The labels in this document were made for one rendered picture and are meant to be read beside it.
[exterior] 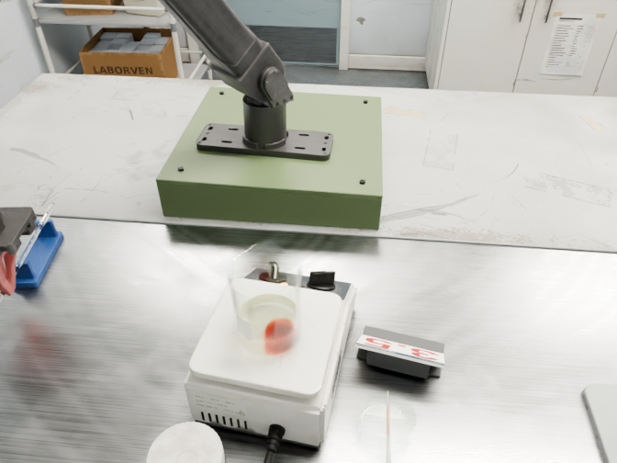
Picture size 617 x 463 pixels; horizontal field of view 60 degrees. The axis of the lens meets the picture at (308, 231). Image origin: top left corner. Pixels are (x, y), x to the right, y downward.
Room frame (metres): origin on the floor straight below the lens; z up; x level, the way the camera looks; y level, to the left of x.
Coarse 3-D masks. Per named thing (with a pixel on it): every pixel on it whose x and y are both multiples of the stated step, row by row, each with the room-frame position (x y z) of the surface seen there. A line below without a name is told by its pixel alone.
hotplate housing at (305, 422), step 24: (336, 336) 0.33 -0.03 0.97; (336, 360) 0.31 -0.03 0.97; (192, 384) 0.28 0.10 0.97; (216, 384) 0.28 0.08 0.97; (336, 384) 0.31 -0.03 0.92; (192, 408) 0.28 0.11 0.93; (216, 408) 0.27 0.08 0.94; (240, 408) 0.26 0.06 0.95; (264, 408) 0.26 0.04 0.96; (288, 408) 0.26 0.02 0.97; (312, 408) 0.26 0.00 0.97; (264, 432) 0.26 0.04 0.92; (288, 432) 0.26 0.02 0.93; (312, 432) 0.25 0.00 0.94
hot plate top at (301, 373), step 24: (216, 312) 0.34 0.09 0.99; (312, 312) 0.34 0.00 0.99; (336, 312) 0.34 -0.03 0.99; (216, 336) 0.32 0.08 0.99; (312, 336) 0.32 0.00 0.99; (192, 360) 0.29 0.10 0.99; (216, 360) 0.29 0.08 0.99; (240, 360) 0.29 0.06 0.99; (264, 360) 0.29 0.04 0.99; (288, 360) 0.29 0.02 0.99; (312, 360) 0.29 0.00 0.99; (240, 384) 0.27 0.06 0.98; (264, 384) 0.27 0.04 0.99; (288, 384) 0.26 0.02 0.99; (312, 384) 0.26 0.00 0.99
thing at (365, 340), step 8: (368, 344) 0.35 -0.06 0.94; (376, 344) 0.35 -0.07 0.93; (384, 344) 0.36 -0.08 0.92; (392, 344) 0.36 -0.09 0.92; (400, 344) 0.37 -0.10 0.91; (400, 352) 0.34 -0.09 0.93; (408, 352) 0.34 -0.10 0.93; (416, 352) 0.35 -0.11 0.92; (424, 352) 0.35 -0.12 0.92; (432, 352) 0.36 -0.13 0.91; (432, 360) 0.33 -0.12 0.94; (440, 360) 0.33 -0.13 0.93
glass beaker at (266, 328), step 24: (240, 264) 0.34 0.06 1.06; (264, 264) 0.35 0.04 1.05; (288, 264) 0.34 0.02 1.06; (240, 288) 0.33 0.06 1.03; (264, 288) 0.35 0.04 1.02; (288, 288) 0.34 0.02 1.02; (240, 312) 0.30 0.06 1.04; (264, 312) 0.29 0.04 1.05; (288, 312) 0.30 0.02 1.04; (240, 336) 0.30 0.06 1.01; (264, 336) 0.29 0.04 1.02; (288, 336) 0.30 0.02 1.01
